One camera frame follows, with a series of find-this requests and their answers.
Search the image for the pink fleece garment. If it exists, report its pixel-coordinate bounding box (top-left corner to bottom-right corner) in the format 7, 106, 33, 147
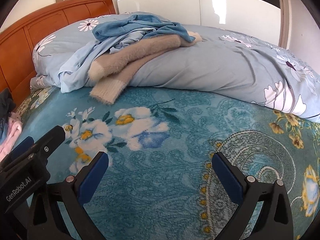
1, 112, 23, 161

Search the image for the beige fuzzy sweater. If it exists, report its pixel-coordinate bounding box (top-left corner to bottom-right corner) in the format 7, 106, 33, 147
88, 31, 202, 105

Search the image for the light blue shirt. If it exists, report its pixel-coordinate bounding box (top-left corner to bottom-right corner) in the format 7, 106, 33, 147
58, 30, 146, 93

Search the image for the blue fleece garment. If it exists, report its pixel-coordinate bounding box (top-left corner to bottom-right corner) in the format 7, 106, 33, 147
92, 14, 196, 43

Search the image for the teal floral bed blanket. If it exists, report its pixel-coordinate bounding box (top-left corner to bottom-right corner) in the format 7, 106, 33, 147
17, 88, 319, 239

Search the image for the dark grey folded garment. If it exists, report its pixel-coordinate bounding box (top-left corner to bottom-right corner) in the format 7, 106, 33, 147
0, 88, 16, 127

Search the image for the orange wooden headboard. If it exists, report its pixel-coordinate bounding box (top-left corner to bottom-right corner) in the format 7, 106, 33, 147
0, 0, 116, 105

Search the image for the white black wardrobe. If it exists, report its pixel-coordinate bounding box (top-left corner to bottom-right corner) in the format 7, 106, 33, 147
117, 0, 290, 48

